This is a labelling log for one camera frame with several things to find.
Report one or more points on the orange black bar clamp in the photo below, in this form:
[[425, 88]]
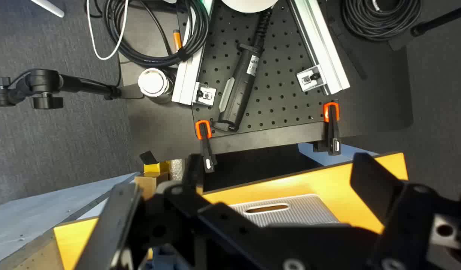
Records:
[[205, 131], [332, 118]]

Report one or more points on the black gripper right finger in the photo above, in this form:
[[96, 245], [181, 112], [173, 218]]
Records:
[[374, 185]]

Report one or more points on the aluminium profile rail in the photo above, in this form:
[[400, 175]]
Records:
[[322, 46], [187, 76]]

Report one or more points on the black perforated breadboard plate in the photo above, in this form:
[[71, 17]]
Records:
[[284, 106]]

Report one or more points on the black rod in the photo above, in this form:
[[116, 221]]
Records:
[[440, 20]]

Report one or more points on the blue pad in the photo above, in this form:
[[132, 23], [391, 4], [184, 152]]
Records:
[[346, 157]]

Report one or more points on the white round cap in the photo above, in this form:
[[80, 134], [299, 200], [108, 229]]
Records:
[[154, 83]]

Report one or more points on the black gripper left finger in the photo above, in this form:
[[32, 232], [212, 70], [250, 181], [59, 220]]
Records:
[[193, 173]]

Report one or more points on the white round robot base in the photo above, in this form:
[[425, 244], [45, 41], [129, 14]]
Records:
[[250, 4]]

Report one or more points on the white plastic basket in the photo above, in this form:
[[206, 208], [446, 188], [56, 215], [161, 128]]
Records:
[[299, 212]]

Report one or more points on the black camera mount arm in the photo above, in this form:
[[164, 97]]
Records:
[[39, 83]]

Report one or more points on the grey metal bar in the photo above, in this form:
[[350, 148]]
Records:
[[50, 7]]

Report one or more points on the white tagged rail bracket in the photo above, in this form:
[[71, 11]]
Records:
[[310, 79], [206, 95]]

